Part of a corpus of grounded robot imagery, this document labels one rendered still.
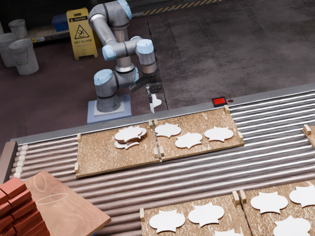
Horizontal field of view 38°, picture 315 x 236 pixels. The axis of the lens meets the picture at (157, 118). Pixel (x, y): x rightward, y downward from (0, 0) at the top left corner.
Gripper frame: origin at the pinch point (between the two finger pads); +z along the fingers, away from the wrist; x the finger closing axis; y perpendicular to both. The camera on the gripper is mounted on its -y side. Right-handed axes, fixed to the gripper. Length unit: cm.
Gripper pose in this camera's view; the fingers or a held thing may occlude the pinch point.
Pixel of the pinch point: (151, 106)
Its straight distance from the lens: 233.2
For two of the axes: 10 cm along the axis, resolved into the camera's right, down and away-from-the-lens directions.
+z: 1.4, 8.4, 5.2
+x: -1.1, -5.1, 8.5
